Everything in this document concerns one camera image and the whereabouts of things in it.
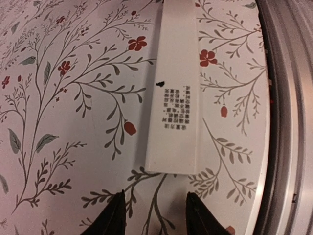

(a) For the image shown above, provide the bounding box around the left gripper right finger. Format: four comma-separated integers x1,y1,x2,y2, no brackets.
185,192,229,235

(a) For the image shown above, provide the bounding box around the aluminium front rail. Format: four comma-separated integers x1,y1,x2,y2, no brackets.
253,0,313,235

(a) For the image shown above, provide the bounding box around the white remote control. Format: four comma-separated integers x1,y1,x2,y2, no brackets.
145,0,200,175

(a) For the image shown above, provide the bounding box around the floral patterned table mat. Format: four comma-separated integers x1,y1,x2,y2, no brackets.
0,0,269,235

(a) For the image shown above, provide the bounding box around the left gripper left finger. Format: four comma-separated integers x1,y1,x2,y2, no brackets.
81,190,126,235

